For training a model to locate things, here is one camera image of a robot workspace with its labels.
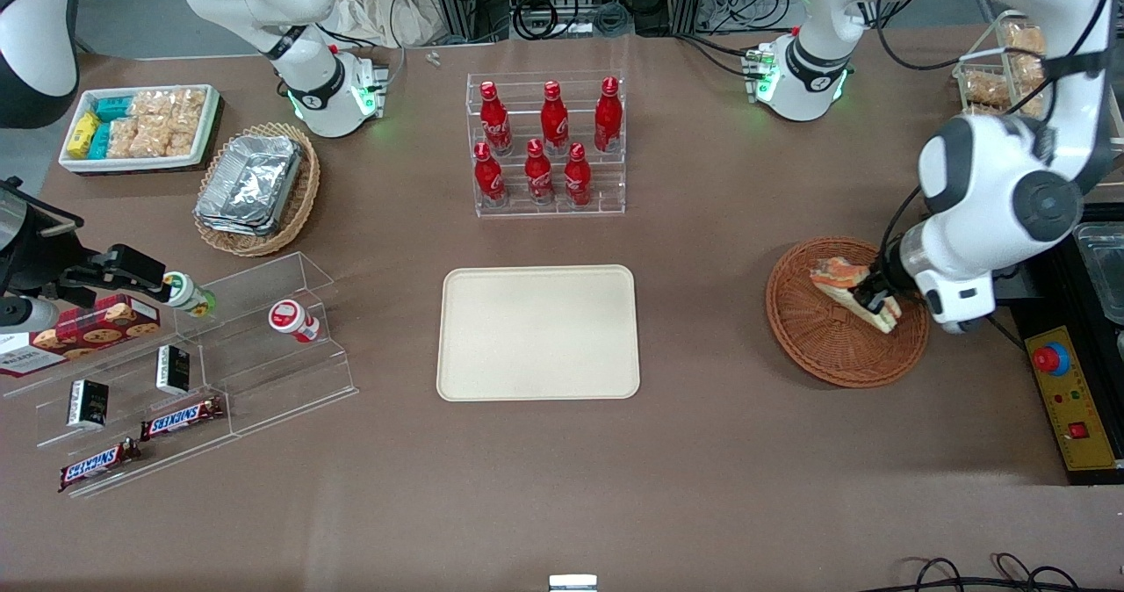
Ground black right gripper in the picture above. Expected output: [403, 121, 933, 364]
[0, 181, 171, 314]

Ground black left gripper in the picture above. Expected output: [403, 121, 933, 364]
[855, 232, 923, 313]

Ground triangle sandwich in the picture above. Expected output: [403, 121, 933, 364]
[809, 256, 903, 336]

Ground round brown wicker basket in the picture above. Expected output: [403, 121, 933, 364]
[766, 237, 930, 389]

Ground white rectangular snack tray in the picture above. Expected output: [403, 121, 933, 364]
[58, 83, 221, 175]

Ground oval light wicker basket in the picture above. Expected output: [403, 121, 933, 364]
[192, 121, 322, 258]

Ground beige plastic tray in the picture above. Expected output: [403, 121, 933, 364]
[436, 264, 641, 401]

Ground green cap yogurt bottle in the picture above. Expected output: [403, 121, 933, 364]
[162, 271, 217, 319]

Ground red cookie box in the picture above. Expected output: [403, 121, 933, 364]
[0, 294, 162, 379]

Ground small black box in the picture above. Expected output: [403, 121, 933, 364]
[68, 379, 111, 430]
[155, 344, 191, 397]

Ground aluminium foil container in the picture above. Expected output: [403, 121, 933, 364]
[194, 197, 295, 239]
[198, 134, 305, 224]

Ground clear bag of rice crackers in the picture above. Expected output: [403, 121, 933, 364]
[107, 118, 175, 159]
[129, 89, 178, 125]
[172, 88, 209, 158]

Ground yellow snack packet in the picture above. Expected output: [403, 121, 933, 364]
[67, 112, 103, 160]

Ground Snickers chocolate bar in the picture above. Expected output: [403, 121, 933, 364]
[58, 437, 142, 495]
[140, 395, 226, 442]

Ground red cap yogurt bottle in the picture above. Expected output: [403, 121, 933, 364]
[268, 299, 322, 345]

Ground clear acrylic stepped shelf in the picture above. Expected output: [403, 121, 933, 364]
[0, 251, 359, 499]

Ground clear plastic container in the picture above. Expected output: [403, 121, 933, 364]
[1073, 222, 1124, 326]

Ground red cola bottle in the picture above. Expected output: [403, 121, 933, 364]
[524, 139, 557, 207]
[594, 76, 624, 155]
[479, 81, 515, 157]
[539, 81, 571, 156]
[473, 141, 508, 209]
[563, 142, 594, 209]

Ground clear acrylic bottle rack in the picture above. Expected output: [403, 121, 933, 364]
[465, 70, 627, 219]

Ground crumpled beige cloth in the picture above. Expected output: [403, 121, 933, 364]
[329, 0, 459, 49]

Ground black machine power cable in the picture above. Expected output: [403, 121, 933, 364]
[983, 311, 1030, 353]

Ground white wire basket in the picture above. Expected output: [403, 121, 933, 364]
[955, 10, 1051, 121]

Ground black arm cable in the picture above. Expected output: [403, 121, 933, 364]
[874, 0, 1124, 123]

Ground black floor cable loops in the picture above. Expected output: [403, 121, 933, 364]
[876, 552, 1083, 592]

